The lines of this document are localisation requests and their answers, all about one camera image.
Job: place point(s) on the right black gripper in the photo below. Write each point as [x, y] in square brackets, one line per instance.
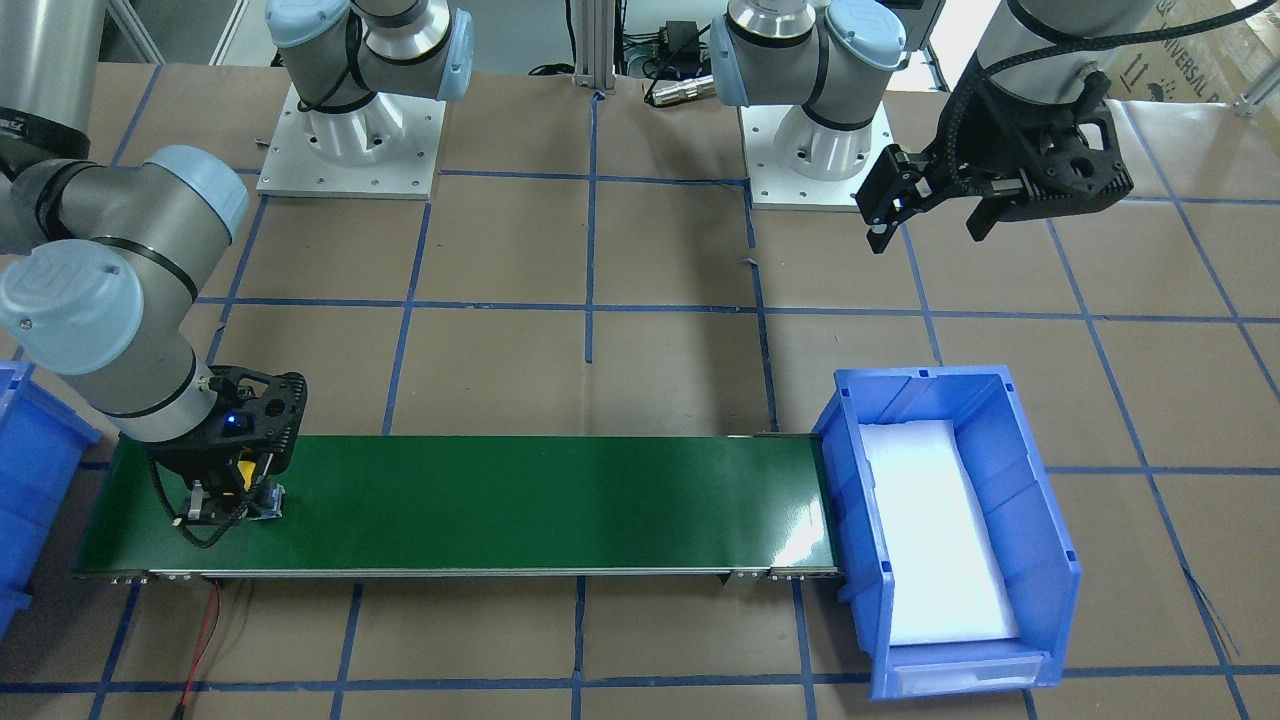
[196, 458]

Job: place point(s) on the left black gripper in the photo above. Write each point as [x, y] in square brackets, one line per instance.
[990, 152]

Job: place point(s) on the yellow push button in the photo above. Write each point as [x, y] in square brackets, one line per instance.
[252, 481]

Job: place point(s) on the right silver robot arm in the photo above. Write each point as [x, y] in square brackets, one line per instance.
[107, 262]

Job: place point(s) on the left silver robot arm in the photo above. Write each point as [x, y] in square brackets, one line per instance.
[835, 60]

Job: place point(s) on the green conveyor belt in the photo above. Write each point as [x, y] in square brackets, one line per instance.
[362, 507]

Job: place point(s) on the blue bin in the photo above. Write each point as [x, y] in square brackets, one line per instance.
[1031, 540]
[42, 442]

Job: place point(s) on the white foam pad bin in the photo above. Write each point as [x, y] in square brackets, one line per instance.
[948, 587]

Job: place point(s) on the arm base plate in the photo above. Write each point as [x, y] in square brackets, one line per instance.
[386, 150]
[795, 164]

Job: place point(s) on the aluminium frame post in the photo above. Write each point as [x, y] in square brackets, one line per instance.
[596, 26]

